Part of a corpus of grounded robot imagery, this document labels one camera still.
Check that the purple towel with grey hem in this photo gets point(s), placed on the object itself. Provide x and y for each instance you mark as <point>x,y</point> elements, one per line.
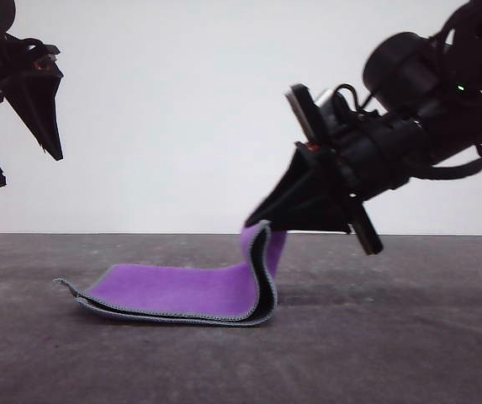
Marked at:
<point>173,286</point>

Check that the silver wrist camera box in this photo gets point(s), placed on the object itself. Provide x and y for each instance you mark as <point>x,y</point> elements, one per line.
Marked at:
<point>324,97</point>

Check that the grey table cloth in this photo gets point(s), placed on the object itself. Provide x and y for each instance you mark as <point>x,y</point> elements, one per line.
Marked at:
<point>350,357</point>

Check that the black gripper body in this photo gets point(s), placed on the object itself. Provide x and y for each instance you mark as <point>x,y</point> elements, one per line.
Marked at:
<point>1,67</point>
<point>379,155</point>

